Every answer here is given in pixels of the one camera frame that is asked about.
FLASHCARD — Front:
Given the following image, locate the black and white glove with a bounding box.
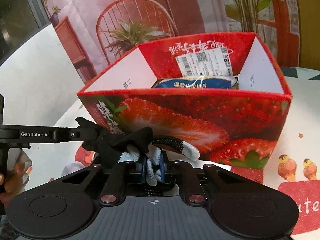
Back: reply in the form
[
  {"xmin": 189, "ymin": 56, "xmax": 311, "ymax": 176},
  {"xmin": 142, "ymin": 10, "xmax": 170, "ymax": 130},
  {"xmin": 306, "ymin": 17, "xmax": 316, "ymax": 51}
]
[{"xmin": 75, "ymin": 117, "xmax": 200, "ymax": 186}]

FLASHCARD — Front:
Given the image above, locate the printed living room backdrop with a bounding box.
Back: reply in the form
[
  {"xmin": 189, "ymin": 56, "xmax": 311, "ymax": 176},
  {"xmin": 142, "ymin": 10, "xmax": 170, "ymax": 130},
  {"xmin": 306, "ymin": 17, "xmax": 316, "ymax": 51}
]
[{"xmin": 41, "ymin": 0, "xmax": 300, "ymax": 82}]

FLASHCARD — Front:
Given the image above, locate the left hand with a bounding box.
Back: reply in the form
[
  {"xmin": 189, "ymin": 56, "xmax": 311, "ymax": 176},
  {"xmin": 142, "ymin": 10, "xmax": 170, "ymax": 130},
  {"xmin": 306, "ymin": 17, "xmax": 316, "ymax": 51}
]
[{"xmin": 1, "ymin": 148, "xmax": 32, "ymax": 207}]

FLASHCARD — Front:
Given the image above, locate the white cartoon print tablecloth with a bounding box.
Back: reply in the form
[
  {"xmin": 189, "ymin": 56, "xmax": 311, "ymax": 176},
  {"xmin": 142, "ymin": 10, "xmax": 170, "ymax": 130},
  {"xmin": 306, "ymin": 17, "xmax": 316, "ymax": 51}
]
[{"xmin": 26, "ymin": 67, "xmax": 319, "ymax": 239}]

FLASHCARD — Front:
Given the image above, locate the blue face mask package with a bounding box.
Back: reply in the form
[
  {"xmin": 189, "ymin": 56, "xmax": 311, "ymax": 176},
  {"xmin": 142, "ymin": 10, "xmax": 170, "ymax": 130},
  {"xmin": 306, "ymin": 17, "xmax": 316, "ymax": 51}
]
[{"xmin": 153, "ymin": 75, "xmax": 239, "ymax": 89}]

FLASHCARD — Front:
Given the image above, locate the red strawberry cardboard box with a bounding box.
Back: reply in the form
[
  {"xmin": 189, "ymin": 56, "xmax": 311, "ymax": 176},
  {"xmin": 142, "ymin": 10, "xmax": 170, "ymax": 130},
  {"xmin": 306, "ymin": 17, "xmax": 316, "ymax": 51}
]
[{"xmin": 78, "ymin": 32, "xmax": 292, "ymax": 170}]

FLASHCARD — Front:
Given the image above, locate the dark window frame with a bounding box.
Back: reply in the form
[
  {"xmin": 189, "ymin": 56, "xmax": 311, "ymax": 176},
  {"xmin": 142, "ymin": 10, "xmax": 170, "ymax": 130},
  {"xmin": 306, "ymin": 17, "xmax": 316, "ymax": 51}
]
[{"xmin": 0, "ymin": 0, "xmax": 49, "ymax": 63}]

